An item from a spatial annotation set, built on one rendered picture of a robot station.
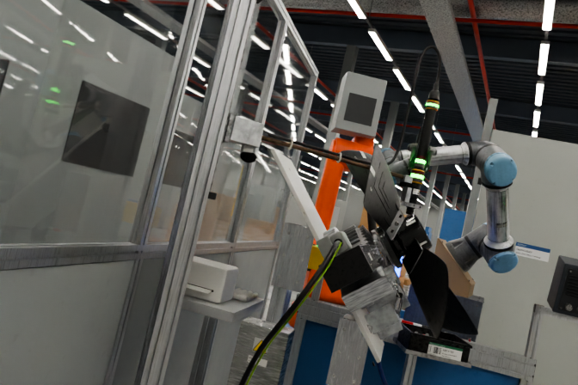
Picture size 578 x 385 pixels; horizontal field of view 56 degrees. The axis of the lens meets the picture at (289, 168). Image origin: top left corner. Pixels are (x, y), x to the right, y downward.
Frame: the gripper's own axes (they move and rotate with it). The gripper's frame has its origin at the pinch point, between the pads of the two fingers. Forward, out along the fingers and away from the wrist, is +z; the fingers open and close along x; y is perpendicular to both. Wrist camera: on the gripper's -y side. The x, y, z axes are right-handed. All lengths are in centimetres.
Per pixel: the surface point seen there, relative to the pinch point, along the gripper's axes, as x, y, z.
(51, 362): 70, 76, 69
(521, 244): -71, 19, -182
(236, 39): 56, -13, 41
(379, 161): 10.8, 11.7, 28.2
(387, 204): 6.4, 22.9, 23.2
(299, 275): 28, 50, 16
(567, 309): -61, 43, -33
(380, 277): 4, 42, 36
